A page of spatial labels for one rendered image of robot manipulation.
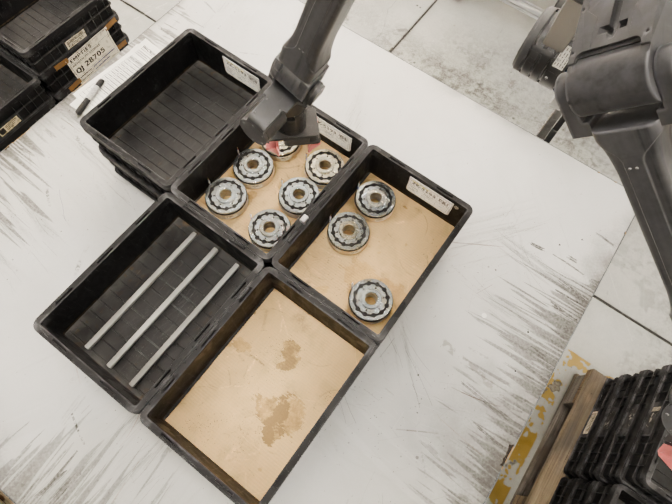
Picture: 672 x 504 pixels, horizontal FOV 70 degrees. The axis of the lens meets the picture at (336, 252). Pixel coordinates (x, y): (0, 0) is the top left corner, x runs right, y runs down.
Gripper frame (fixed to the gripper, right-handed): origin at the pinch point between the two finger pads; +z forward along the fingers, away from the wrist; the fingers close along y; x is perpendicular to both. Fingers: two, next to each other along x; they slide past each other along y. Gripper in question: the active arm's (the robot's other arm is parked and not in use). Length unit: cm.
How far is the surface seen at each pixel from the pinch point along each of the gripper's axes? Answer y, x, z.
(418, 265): 27.3, -20.9, 23.5
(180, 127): -29.4, 25.5, 23.2
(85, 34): -73, 96, 56
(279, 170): -4.1, 9.3, 23.3
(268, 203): -7.7, 0.0, 23.1
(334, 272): 6.6, -20.3, 23.1
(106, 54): -70, 98, 69
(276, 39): -1, 67, 37
